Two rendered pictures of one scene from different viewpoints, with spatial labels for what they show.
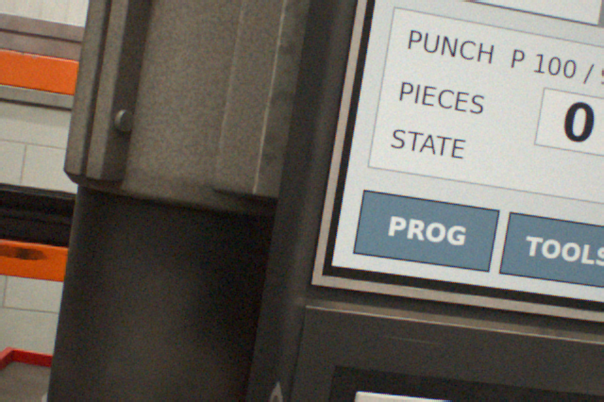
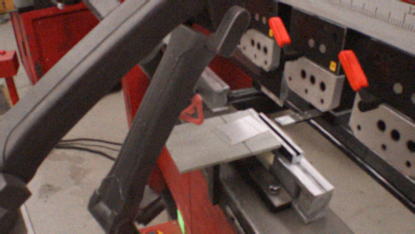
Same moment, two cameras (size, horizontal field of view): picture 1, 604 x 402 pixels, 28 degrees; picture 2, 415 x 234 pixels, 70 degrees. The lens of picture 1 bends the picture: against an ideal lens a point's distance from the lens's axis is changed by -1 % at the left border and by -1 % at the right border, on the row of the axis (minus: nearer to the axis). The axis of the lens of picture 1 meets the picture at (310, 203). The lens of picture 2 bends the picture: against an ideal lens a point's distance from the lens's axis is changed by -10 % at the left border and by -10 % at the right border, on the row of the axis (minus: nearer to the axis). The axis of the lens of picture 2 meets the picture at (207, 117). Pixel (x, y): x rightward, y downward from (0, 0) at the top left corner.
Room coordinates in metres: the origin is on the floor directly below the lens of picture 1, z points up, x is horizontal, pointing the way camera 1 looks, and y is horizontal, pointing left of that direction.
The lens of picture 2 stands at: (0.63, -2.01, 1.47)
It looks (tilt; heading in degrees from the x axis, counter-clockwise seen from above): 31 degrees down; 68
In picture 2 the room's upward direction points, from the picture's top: straight up
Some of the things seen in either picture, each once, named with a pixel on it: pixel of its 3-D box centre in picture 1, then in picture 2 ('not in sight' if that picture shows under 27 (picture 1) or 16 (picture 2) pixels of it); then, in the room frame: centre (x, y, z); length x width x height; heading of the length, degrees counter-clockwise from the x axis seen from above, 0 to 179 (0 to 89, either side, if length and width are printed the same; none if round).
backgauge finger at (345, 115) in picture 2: not in sight; (316, 110); (1.21, -1.39, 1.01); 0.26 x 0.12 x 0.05; 1
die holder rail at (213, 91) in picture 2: not in sight; (196, 74); (1.04, -0.83, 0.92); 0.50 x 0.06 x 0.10; 91
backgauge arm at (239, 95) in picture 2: not in sight; (284, 92); (1.42, -0.93, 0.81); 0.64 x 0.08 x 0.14; 1
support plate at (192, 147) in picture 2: not in sight; (218, 138); (0.90, -1.39, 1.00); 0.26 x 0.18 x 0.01; 1
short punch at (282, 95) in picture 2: not in sight; (273, 81); (1.05, -1.38, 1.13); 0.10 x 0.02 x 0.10; 91
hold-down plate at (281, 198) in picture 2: not in sight; (253, 169); (0.99, -1.42, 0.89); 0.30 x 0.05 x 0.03; 91
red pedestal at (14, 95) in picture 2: not in sight; (17, 106); (0.05, 0.25, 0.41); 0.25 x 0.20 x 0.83; 1
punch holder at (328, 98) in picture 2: not in sight; (326, 56); (1.05, -1.56, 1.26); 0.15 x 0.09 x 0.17; 91
